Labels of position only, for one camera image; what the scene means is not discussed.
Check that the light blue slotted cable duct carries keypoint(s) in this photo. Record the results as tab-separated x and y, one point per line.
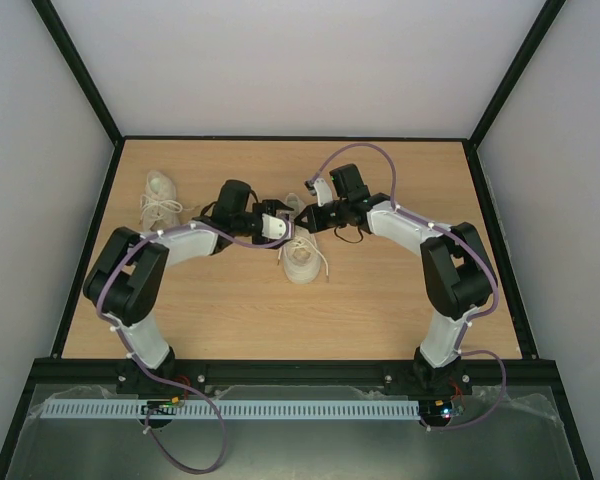
403	410

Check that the left controller board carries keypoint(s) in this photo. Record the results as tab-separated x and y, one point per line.
167	407

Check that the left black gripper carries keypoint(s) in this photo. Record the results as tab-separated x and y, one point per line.
272	206

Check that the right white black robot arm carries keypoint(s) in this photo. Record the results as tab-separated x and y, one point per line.
459	280

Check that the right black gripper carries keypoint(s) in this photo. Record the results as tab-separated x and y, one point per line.
318	218

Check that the right controller board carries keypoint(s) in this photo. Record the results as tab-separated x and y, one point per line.
442	409

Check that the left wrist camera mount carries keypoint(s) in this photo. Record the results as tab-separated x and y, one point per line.
276	228

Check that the black aluminium frame rail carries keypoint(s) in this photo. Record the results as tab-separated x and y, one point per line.
354	373

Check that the white lace sneaker tied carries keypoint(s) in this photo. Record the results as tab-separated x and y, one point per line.
159	205

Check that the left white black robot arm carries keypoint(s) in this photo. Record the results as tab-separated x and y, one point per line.
125	280

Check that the controller board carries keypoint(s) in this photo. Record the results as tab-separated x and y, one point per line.
167	407
442	409

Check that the white lace sneaker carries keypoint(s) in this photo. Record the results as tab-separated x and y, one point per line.
159	205
301	258

